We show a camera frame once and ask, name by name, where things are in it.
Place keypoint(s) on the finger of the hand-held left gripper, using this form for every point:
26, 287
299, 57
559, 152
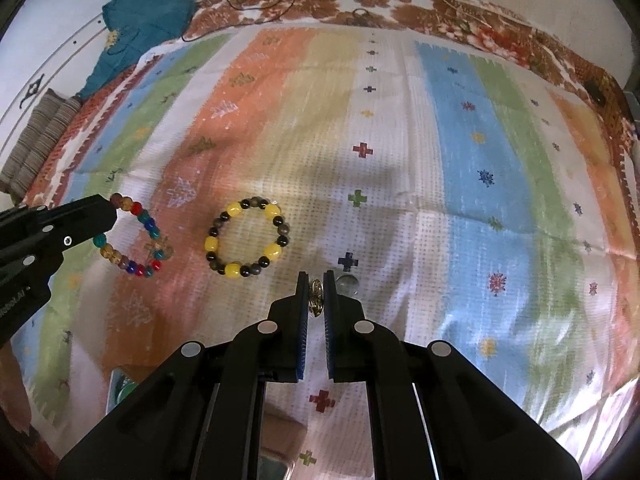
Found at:
85, 220
22, 214

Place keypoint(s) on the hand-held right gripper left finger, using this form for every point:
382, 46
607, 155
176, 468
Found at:
302, 340

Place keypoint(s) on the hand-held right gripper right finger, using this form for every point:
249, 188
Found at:
330, 340

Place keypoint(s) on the rectangular metal tin box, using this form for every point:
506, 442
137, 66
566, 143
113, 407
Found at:
285, 430

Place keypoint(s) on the striped folded cushion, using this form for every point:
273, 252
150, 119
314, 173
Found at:
35, 135

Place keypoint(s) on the white curved headboard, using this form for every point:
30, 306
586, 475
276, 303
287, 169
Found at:
45, 65

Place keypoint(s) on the teal garment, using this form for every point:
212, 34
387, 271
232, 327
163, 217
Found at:
145, 15

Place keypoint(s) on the striped pastel cloth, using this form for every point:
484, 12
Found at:
450, 160

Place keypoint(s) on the small dark object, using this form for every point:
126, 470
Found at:
595, 88

